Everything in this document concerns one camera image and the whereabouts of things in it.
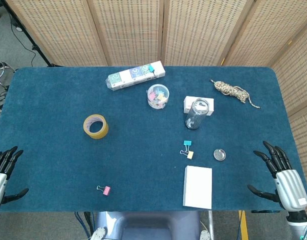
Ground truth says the grey blue robot torso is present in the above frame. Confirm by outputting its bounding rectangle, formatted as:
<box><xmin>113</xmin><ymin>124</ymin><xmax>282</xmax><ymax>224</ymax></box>
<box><xmin>89</xmin><ymin>211</ymin><xmax>212</xmax><ymax>240</ymax></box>

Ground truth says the woven bamboo folding screen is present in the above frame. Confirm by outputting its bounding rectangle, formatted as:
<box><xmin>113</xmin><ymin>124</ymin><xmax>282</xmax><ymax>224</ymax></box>
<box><xmin>4</xmin><ymin>0</ymin><xmax>307</xmax><ymax>201</ymax></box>

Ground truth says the small white printed box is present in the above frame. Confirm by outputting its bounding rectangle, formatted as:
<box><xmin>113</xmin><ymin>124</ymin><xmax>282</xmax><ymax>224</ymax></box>
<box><xmin>183</xmin><ymin>96</ymin><xmax>215</xmax><ymax>117</ymax></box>

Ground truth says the pink binder clip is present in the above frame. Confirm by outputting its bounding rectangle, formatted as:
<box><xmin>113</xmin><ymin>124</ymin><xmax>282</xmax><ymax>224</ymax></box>
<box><xmin>96</xmin><ymin>184</ymin><xmax>112</xmax><ymax>197</ymax></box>

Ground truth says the blue felt table cloth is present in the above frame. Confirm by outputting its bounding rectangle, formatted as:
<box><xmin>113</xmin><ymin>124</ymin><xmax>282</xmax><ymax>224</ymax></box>
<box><xmin>0</xmin><ymin>65</ymin><xmax>294</xmax><ymax>214</ymax></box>

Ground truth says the coiled beige patterned rope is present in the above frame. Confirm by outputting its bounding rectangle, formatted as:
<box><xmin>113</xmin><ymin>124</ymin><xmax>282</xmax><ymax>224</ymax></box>
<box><xmin>209</xmin><ymin>79</ymin><xmax>261</xmax><ymax>110</ymax></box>

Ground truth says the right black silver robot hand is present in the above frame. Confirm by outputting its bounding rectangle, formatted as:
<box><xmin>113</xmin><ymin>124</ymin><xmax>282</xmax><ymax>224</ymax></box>
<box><xmin>247</xmin><ymin>141</ymin><xmax>307</xmax><ymax>213</ymax></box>

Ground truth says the clear jar of binder clips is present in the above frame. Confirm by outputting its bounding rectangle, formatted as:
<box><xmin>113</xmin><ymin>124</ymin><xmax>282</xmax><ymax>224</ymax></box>
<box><xmin>146</xmin><ymin>83</ymin><xmax>170</xmax><ymax>110</ymax></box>

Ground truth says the chrome metal rack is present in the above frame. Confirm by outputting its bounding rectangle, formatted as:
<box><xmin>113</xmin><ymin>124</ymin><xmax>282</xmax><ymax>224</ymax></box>
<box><xmin>0</xmin><ymin>59</ymin><xmax>16</xmax><ymax>91</ymax></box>

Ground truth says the blue cable bundle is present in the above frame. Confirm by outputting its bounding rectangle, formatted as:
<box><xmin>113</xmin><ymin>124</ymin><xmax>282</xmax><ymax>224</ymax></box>
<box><xmin>73</xmin><ymin>211</ymin><xmax>95</xmax><ymax>240</ymax></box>

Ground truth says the large plain white box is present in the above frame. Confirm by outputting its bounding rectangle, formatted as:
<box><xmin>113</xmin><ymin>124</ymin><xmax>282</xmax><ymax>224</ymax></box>
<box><xmin>182</xmin><ymin>165</ymin><xmax>213</xmax><ymax>210</ymax></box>

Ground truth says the yellow packing tape roll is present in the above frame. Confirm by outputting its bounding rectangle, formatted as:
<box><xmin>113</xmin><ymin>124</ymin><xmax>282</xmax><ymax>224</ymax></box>
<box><xmin>83</xmin><ymin>114</ymin><xmax>110</xmax><ymax>140</ymax></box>

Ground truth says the clear glass bottle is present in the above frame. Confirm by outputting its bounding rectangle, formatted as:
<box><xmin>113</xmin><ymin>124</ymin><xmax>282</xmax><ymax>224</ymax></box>
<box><xmin>184</xmin><ymin>97</ymin><xmax>210</xmax><ymax>131</ymax></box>

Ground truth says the yellow binder clip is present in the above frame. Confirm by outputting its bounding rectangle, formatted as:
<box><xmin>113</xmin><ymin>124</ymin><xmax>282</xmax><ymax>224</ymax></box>
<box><xmin>179</xmin><ymin>149</ymin><xmax>195</xmax><ymax>160</ymax></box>

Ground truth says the long white tissue pack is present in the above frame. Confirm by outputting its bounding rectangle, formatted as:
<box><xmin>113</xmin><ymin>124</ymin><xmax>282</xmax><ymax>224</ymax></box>
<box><xmin>105</xmin><ymin>60</ymin><xmax>167</xmax><ymax>93</ymax></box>

